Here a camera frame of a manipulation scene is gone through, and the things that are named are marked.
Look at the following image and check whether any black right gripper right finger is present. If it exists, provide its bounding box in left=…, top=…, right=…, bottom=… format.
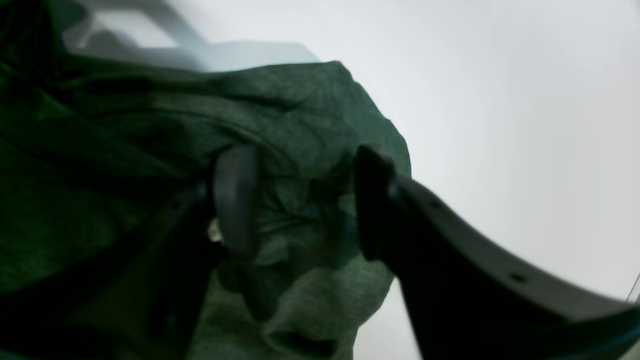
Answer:
left=354, top=145, right=640, bottom=360

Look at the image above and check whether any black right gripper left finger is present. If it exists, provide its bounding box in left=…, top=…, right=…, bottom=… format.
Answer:
left=1, top=144, right=261, bottom=360

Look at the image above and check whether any dark green long-sleeve shirt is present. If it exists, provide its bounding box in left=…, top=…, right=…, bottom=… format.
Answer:
left=1, top=0, right=410, bottom=360

